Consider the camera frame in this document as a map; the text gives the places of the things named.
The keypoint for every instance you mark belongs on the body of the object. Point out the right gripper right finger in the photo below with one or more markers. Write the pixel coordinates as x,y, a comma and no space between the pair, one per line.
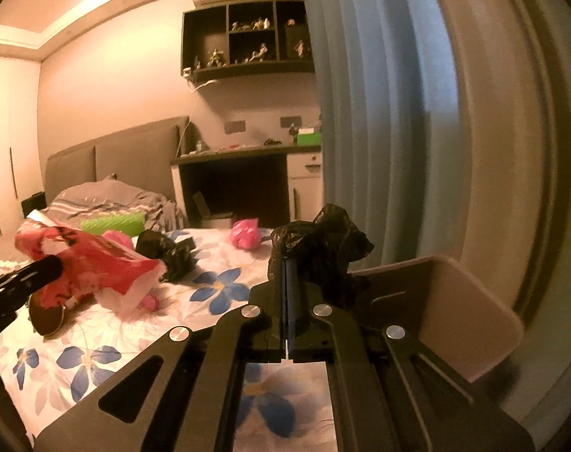
389,391

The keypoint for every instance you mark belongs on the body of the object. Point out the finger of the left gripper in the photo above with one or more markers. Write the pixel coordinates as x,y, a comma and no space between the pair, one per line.
16,287

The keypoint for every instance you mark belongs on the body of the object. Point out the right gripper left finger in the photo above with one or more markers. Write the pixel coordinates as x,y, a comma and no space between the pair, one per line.
182,393

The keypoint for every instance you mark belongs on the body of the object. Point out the red white snack bag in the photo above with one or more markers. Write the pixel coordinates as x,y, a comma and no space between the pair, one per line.
92,265

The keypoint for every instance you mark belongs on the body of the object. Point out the green foam roll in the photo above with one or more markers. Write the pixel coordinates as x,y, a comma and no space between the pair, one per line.
130,224

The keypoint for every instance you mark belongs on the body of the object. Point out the pink plastic bag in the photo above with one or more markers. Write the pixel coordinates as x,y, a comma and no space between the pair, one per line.
245,234

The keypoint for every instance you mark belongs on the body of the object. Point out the brown trash bin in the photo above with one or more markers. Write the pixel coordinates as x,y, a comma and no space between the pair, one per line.
445,307

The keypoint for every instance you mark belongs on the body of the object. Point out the floral bed sheet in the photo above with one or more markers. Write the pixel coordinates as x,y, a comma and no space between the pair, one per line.
284,406

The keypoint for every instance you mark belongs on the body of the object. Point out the black nightstand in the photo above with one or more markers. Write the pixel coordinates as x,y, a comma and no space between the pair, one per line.
36,201

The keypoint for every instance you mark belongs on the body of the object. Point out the white wardrobe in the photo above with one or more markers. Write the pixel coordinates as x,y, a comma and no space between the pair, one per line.
20,174

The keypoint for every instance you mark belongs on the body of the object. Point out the grey striped blanket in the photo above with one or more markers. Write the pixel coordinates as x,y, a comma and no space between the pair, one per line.
93,200

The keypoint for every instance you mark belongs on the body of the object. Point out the small white bin under desk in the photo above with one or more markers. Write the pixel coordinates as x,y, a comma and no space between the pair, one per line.
211,220

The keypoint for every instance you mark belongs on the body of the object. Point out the grey upholstered headboard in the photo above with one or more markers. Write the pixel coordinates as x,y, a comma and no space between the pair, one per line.
140,157

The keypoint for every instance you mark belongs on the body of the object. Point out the dark desk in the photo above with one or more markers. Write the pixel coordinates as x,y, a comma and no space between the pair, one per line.
250,182

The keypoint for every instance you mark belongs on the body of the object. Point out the white drawer cabinet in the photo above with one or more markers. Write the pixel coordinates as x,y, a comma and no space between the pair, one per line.
305,185

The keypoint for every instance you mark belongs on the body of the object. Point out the green box on desk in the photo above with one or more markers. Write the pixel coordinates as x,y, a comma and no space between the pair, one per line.
308,137

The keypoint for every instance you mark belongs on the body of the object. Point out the blue curtain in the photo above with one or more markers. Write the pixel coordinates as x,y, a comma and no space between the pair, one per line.
394,146

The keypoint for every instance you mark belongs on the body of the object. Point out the beige curtain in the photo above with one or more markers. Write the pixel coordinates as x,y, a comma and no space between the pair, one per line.
513,64

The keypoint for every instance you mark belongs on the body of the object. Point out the dark wall shelf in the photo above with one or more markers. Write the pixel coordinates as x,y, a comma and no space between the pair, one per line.
245,39

